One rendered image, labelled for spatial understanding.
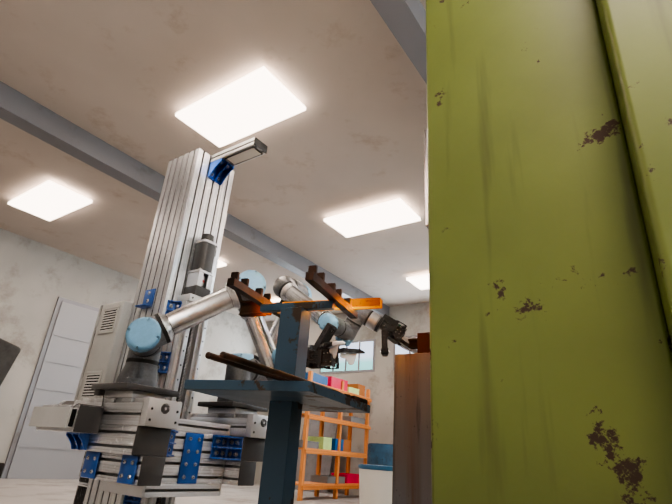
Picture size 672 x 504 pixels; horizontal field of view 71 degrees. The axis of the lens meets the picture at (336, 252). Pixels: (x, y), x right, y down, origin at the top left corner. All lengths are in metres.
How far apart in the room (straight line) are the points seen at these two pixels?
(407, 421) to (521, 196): 0.66
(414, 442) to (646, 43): 1.05
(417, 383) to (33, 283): 8.70
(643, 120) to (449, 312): 0.53
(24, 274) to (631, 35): 9.21
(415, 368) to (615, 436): 0.57
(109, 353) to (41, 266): 7.43
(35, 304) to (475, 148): 8.88
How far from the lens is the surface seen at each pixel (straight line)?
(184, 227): 2.34
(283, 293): 2.18
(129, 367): 1.92
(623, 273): 1.05
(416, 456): 1.34
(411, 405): 1.36
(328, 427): 10.39
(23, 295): 9.54
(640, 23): 1.24
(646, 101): 1.11
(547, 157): 1.18
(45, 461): 9.69
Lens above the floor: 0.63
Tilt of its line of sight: 24 degrees up
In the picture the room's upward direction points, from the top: 4 degrees clockwise
